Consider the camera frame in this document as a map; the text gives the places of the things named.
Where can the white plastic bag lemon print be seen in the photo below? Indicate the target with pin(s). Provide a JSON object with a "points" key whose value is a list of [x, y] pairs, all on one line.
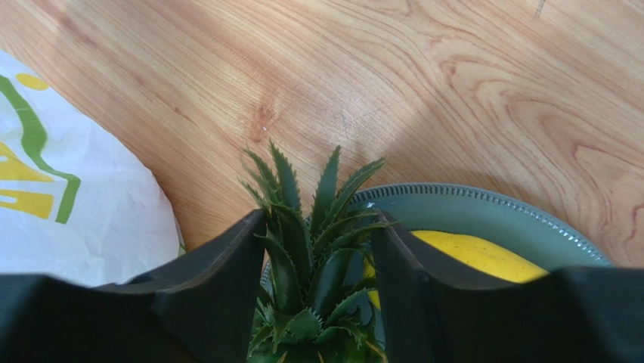
{"points": [[76, 203]]}

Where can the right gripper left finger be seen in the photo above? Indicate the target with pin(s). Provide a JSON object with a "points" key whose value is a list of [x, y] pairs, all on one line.
{"points": [[196, 308]]}

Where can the pineapple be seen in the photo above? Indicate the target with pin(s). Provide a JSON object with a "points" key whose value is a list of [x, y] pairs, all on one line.
{"points": [[306, 311]]}

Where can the yellow mango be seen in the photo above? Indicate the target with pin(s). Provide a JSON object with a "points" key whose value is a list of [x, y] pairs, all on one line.
{"points": [[478, 256]]}

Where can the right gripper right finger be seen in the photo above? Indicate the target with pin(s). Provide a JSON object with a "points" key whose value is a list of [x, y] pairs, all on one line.
{"points": [[437, 309]]}

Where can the grey plate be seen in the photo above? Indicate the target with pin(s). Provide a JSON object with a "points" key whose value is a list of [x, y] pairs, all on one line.
{"points": [[516, 236]]}

